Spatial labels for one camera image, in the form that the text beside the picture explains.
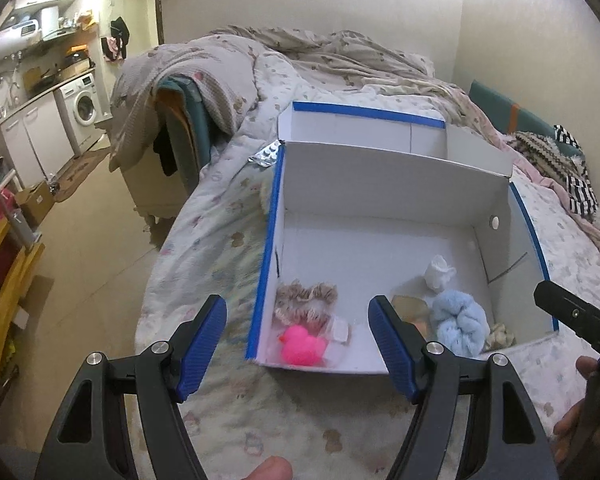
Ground pink hanging garment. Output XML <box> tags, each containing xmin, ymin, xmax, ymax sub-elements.
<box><xmin>101</xmin><ymin>36</ymin><xmax>124</xmax><ymax>64</ymax></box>

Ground brown door mat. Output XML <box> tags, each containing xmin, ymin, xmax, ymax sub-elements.
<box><xmin>55</xmin><ymin>145</ymin><xmax>114</xmax><ymax>204</ymax></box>

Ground black white striped cloth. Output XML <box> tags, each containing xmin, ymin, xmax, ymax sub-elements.
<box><xmin>552</xmin><ymin>125</ymin><xmax>600</xmax><ymax>221</ymax></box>

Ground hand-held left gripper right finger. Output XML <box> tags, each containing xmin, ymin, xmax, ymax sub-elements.
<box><xmin>367</xmin><ymin>295</ymin><xmax>561</xmax><ymax>480</ymax></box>

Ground grey metal pole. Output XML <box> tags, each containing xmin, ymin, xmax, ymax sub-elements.
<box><xmin>0</xmin><ymin>160</ymin><xmax>42</xmax><ymax>249</ymax></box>

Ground cardboard box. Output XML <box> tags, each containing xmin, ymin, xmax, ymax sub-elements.
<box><xmin>14</xmin><ymin>180</ymin><xmax>56</xmax><ymax>227</ymax></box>

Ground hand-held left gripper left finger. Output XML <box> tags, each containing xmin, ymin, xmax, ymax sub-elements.
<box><xmin>32</xmin><ymin>294</ymin><xmax>228</xmax><ymax>480</ymax></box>

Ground clear plastic packet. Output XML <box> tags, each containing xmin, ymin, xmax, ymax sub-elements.
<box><xmin>320</xmin><ymin>312</ymin><xmax>355</xmax><ymax>367</ymax></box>

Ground white range hood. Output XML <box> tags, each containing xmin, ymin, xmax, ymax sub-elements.
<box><xmin>40</xmin><ymin>5</ymin><xmax>62</xmax><ymax>41</ymax></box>

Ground white box with blue tape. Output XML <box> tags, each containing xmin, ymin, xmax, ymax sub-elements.
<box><xmin>245</xmin><ymin>101</ymin><xmax>561</xmax><ymax>376</ymax></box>

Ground grey waffle blanket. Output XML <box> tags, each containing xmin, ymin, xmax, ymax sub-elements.
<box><xmin>109</xmin><ymin>42</ymin><xmax>261</xmax><ymax>173</ymax></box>

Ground bed with patterned duvet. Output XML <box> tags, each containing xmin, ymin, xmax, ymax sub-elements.
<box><xmin>135</xmin><ymin>52</ymin><xmax>600</xmax><ymax>480</ymax></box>

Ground light blue fluffy scrunchie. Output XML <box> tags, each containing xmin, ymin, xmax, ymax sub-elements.
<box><xmin>431</xmin><ymin>290</ymin><xmax>492</xmax><ymax>359</ymax></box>

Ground beige fluffy scrunchie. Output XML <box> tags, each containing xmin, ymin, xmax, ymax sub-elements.
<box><xmin>274</xmin><ymin>280</ymin><xmax>339</xmax><ymax>333</ymax></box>

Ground white sock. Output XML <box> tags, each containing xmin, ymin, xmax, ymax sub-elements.
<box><xmin>423</xmin><ymin>255</ymin><xmax>458</xmax><ymax>291</ymax></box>

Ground white washing machine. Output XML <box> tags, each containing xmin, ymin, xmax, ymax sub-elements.
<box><xmin>55</xmin><ymin>72</ymin><xmax>107</xmax><ymax>154</ymax></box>

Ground dark cloth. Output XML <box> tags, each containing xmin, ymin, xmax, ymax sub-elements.
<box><xmin>152</xmin><ymin>127</ymin><xmax>179</xmax><ymax>177</ymax></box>

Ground pink rubber duck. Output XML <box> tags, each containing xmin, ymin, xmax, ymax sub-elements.
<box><xmin>279</xmin><ymin>325</ymin><xmax>327</xmax><ymax>366</ymax></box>

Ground yellow wooden chair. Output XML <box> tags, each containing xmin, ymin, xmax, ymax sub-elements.
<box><xmin>0</xmin><ymin>220</ymin><xmax>46</xmax><ymax>376</ymax></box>

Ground silver blister pack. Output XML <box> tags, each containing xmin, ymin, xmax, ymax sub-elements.
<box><xmin>247</xmin><ymin>141</ymin><xmax>285</xmax><ymax>169</ymax></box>

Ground person's right hand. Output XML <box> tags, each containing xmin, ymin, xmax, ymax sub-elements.
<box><xmin>554</xmin><ymin>356</ymin><xmax>600</xmax><ymax>463</ymax></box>

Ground black hanging garment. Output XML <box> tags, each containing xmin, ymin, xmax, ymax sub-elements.
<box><xmin>109</xmin><ymin>16</ymin><xmax>131</xmax><ymax>61</ymax></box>

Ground teal towel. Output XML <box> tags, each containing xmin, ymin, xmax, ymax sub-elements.
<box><xmin>157</xmin><ymin>77</ymin><xmax>216</xmax><ymax>201</ymax></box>

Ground beige patterned cloth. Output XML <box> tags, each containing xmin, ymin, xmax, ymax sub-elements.
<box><xmin>482</xmin><ymin>323</ymin><xmax>516</xmax><ymax>354</ymax></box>

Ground white kitchen cabinet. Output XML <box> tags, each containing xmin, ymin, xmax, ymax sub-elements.
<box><xmin>0</xmin><ymin>92</ymin><xmax>76</xmax><ymax>188</ymax></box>

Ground knit patterned blanket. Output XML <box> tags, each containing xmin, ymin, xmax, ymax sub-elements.
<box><xmin>512</xmin><ymin>131</ymin><xmax>592</xmax><ymax>186</ymax></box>

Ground beige bear print duvet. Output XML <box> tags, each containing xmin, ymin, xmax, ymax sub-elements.
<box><xmin>207</xmin><ymin>25</ymin><xmax>473</xmax><ymax>111</ymax></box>

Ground teal headboard cushion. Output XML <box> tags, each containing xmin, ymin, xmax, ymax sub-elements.
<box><xmin>467</xmin><ymin>79</ymin><xmax>587</xmax><ymax>148</ymax></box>

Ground tan plush item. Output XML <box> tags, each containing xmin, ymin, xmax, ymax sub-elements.
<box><xmin>391</xmin><ymin>294</ymin><xmax>434</xmax><ymax>341</ymax></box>

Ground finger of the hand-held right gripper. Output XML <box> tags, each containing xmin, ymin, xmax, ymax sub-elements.
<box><xmin>534</xmin><ymin>280</ymin><xmax>600</xmax><ymax>356</ymax></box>

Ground orange towel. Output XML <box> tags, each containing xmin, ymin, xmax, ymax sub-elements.
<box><xmin>155</xmin><ymin>90</ymin><xmax>192</xmax><ymax>128</ymax></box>

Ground person's left hand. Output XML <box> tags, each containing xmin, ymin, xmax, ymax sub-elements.
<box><xmin>249</xmin><ymin>456</ymin><xmax>294</xmax><ymax>480</ymax></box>

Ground white water heater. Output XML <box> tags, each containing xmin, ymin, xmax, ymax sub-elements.
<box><xmin>0</xmin><ymin>17</ymin><xmax>43</xmax><ymax>52</ymax></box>

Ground white bed frame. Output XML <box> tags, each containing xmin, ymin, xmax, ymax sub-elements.
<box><xmin>122</xmin><ymin>160</ymin><xmax>201</xmax><ymax>228</ymax></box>

